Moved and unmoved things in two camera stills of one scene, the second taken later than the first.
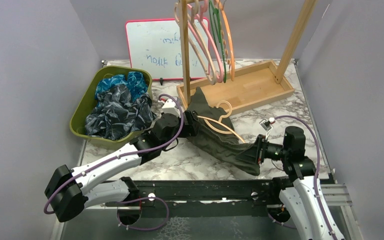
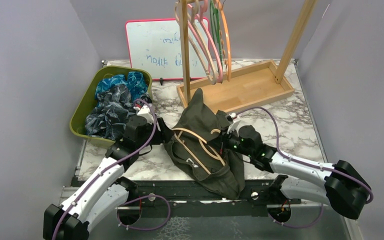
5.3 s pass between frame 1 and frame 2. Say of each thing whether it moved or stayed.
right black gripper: moved
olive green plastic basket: stayed
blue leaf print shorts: stayed
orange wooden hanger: moved
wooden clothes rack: stayed
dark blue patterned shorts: stayed
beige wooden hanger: moved
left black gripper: moved
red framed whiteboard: stayed
